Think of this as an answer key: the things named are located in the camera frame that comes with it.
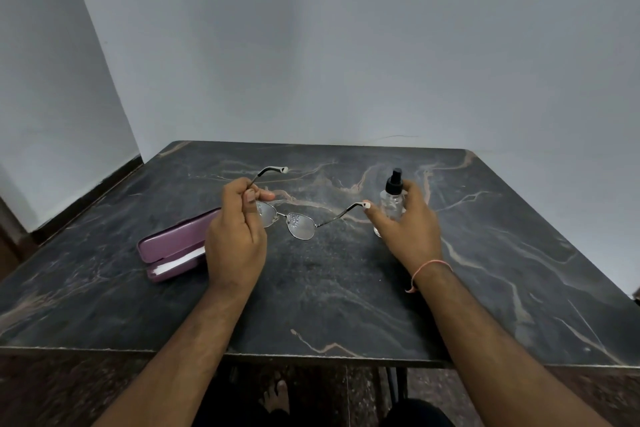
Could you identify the person's left hand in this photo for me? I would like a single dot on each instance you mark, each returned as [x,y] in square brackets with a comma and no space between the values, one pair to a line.
[235,241]

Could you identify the person's right hand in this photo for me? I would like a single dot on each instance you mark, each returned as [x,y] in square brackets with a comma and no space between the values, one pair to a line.
[417,241]

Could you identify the clear spray bottle black cap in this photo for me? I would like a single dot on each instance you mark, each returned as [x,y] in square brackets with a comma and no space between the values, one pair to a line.
[391,201]

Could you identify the white cleaning cloth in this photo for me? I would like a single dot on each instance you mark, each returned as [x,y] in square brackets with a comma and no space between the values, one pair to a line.
[180,261]

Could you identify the purple glasses case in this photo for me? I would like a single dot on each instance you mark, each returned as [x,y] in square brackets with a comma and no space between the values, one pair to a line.
[175,241]

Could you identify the metal-framed eyeglasses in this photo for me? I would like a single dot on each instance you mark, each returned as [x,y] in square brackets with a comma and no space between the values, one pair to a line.
[300,227]

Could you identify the person's left forearm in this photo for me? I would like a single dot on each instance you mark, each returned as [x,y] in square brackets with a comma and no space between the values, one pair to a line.
[185,356]

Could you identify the person's right forearm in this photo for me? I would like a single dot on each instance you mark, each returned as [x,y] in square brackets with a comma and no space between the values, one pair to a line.
[500,356]

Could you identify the person's bare foot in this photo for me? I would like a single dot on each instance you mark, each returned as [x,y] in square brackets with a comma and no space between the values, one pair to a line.
[275,396]

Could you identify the person's black trousers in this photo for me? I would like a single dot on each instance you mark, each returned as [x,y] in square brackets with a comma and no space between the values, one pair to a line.
[415,414]

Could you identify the orange thread wristband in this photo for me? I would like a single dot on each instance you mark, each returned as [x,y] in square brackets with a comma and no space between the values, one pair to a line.
[425,266]

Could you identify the black metal table leg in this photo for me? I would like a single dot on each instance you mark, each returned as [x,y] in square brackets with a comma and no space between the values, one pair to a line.
[397,384]

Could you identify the brown wooden door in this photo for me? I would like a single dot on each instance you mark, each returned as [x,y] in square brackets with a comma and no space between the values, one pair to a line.
[12,246]

